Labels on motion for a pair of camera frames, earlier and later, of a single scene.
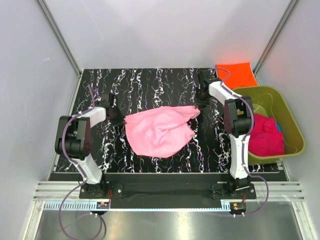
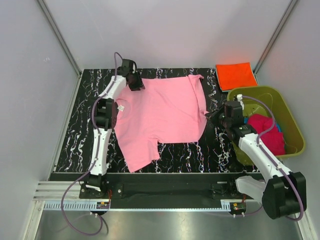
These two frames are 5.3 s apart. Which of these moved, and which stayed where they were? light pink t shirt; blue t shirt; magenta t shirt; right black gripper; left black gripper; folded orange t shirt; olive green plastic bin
Moved: light pink t shirt; left black gripper; right black gripper
Stayed: blue t shirt; folded orange t shirt; olive green plastic bin; magenta t shirt
